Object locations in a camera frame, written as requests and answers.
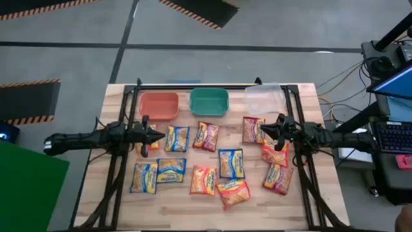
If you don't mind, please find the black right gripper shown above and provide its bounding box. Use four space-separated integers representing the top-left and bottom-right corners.
259 113 299 151

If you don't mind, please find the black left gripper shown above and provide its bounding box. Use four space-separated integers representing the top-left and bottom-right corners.
135 115 166 158

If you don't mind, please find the orange Maruchan noodle pack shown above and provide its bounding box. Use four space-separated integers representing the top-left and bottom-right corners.
261 139 290 168
135 124 160 154
189 165 218 197
216 179 252 212

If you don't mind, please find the maroon Maruchan noodle pack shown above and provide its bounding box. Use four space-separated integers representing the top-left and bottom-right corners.
241 116 267 144
192 121 221 153
262 163 294 196

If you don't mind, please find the blue Maruchan noodle pack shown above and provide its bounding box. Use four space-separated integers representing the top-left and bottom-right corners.
164 124 191 153
218 148 246 180
156 157 187 184
129 162 158 195

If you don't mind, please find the orange plastic bin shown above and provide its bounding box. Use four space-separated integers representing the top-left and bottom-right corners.
138 92 180 122

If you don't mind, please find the clear plastic bin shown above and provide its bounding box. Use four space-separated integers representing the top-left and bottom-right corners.
243 82 286 116

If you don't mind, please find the green plastic bin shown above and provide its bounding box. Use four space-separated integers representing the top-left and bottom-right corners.
189 87 230 117

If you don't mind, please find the white paper sheet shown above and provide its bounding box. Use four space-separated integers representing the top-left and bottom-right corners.
337 128 374 164

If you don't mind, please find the black keyboard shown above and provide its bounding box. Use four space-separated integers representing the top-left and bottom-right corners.
375 121 412 155

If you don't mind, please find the light blue sheet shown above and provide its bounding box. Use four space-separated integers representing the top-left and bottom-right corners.
387 95 412 122

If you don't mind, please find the black hazard-striped floor mat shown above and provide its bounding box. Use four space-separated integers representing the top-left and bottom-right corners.
0 79 62 126
0 0 97 21
157 0 239 31

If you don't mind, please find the grey computer cart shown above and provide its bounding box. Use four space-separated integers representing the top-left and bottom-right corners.
360 40 412 207

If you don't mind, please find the computer monitor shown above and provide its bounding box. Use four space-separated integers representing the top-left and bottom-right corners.
366 64 412 101

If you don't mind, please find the pink notepad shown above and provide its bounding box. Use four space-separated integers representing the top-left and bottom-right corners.
395 153 412 171

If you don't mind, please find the green board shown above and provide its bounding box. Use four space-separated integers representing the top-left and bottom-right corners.
0 140 71 232

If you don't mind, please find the black box with blue light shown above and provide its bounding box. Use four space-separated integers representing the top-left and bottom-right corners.
0 121 21 145

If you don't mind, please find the person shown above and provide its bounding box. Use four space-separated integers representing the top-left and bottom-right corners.
395 204 412 232

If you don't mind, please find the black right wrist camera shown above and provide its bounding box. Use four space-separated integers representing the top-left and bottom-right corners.
287 119 303 139

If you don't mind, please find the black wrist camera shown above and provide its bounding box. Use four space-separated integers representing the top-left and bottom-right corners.
287 119 303 139
126 124 140 145

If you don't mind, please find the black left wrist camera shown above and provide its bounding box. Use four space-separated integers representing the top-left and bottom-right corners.
126 124 140 145

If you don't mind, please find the black aluminium table frame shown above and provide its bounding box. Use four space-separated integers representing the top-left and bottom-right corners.
69 77 351 232

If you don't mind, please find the yellow floor cable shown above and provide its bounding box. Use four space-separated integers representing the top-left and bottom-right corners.
317 63 366 104

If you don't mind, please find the coiled black cable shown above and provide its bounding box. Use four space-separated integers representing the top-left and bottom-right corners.
370 56 393 78

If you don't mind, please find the black camera stand pole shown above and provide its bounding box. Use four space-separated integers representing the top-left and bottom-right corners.
373 12 412 52

